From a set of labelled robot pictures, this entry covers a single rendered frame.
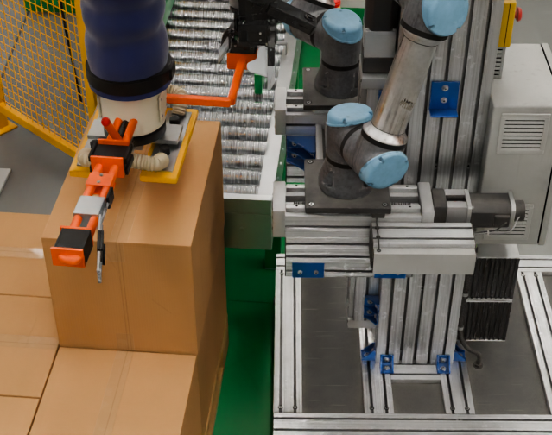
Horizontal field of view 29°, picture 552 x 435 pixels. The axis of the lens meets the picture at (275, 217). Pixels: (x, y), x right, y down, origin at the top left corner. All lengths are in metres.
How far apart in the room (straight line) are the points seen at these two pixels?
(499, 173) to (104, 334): 1.18
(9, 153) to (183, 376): 2.16
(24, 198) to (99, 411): 1.85
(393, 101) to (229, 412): 1.47
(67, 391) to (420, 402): 1.10
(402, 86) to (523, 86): 0.51
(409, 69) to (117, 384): 1.19
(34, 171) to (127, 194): 1.83
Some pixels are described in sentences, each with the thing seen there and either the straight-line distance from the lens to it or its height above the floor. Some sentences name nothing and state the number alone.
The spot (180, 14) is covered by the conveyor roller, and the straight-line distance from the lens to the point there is 4.80.
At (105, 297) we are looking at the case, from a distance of 3.00.
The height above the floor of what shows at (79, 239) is 1.20.
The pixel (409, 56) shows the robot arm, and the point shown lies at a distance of 2.55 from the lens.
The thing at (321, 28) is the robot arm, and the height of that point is 1.23.
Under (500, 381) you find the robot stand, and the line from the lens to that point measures 3.55.
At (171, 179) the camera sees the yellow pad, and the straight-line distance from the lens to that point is 2.86.
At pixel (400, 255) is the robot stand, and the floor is 0.94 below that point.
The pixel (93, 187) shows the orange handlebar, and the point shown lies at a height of 1.19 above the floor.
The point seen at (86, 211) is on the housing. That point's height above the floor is 1.20.
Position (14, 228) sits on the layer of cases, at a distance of 3.62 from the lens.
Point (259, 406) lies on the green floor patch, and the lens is 3.69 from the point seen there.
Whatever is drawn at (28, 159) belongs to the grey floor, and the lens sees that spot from 4.90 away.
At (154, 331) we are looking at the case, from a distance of 3.06.
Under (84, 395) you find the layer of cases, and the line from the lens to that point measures 3.03.
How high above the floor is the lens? 2.74
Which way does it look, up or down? 38 degrees down
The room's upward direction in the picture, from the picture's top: straight up
